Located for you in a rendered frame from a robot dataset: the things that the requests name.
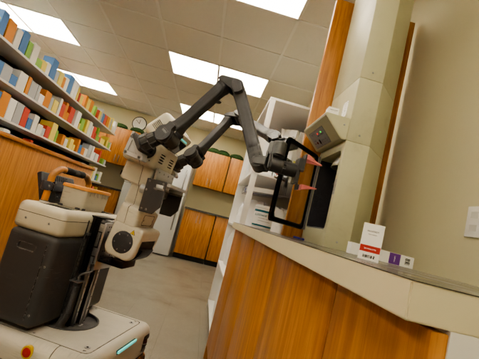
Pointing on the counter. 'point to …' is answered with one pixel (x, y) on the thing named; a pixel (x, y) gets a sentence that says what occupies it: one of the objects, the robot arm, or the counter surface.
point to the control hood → (334, 129)
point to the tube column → (376, 43)
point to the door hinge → (310, 198)
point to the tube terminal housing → (355, 164)
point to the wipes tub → (260, 216)
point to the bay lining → (321, 196)
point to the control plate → (319, 137)
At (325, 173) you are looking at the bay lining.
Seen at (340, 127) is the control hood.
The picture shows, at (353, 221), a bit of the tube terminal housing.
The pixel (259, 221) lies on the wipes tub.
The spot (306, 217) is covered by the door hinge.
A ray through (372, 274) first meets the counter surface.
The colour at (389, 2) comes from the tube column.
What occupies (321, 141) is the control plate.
